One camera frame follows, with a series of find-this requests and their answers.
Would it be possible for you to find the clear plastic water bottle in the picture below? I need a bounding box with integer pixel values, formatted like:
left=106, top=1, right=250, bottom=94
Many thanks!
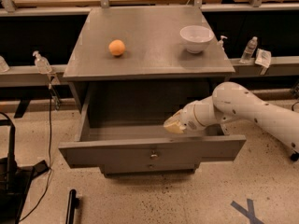
left=240, top=36, right=258, bottom=63

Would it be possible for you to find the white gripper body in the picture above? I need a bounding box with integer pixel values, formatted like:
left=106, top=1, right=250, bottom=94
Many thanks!
left=179, top=100, right=218, bottom=132

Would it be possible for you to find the white packet on rail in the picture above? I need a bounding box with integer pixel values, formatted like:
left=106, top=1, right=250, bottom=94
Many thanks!
left=255, top=49, right=272, bottom=76

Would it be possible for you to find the grey three-drawer cabinet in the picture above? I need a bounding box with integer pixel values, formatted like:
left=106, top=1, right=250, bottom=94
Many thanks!
left=63, top=5, right=236, bottom=178

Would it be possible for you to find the black cable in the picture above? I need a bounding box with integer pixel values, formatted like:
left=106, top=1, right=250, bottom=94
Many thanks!
left=18, top=83, right=57, bottom=223

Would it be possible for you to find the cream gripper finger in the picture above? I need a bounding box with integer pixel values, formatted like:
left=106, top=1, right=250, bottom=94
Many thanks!
left=164, top=110, right=181, bottom=125
left=164, top=122, right=185, bottom=134

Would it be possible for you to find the grey top drawer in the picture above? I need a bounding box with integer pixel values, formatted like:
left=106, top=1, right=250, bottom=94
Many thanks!
left=59, top=90, right=246, bottom=168

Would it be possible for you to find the black tube on floor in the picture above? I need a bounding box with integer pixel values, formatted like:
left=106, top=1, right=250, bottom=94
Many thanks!
left=65, top=189, right=79, bottom=224

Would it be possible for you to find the white ceramic bowl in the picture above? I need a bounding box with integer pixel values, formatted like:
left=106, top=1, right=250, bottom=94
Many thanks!
left=179, top=25, right=214, bottom=54

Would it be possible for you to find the small pump bottle behind cabinet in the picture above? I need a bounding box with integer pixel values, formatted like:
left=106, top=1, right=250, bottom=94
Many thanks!
left=218, top=35, right=228, bottom=50

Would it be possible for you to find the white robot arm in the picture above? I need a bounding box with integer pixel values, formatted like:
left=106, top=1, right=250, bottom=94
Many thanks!
left=164, top=82, right=299, bottom=153

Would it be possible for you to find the orange fruit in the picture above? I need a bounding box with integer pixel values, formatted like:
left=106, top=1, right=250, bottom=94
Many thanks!
left=108, top=39, right=125, bottom=56

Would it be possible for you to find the grey bottom drawer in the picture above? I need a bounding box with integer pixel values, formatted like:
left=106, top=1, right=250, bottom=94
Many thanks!
left=100, top=163, right=199, bottom=175

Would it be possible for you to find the clear pump sanitizer bottle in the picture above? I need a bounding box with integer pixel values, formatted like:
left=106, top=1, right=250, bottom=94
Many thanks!
left=33, top=50, right=52, bottom=74

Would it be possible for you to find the grey drawer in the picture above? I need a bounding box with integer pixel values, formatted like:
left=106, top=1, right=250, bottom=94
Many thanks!
left=59, top=90, right=246, bottom=168
left=100, top=163, right=199, bottom=175

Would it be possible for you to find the black stand base left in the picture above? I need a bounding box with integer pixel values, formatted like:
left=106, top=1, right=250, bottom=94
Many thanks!
left=0, top=113, right=50, bottom=224

